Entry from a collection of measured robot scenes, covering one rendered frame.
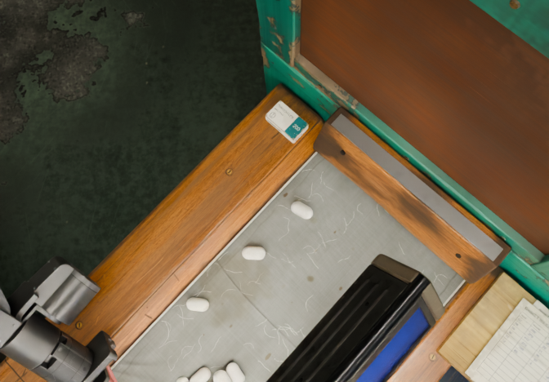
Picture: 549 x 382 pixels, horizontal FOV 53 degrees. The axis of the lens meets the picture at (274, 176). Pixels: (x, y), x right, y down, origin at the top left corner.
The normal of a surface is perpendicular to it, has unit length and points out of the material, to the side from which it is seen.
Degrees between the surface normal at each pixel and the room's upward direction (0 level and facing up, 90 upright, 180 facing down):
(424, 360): 0
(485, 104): 90
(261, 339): 0
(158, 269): 0
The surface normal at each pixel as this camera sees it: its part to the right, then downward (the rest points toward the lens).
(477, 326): -0.04, -0.25
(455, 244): -0.64, 0.54
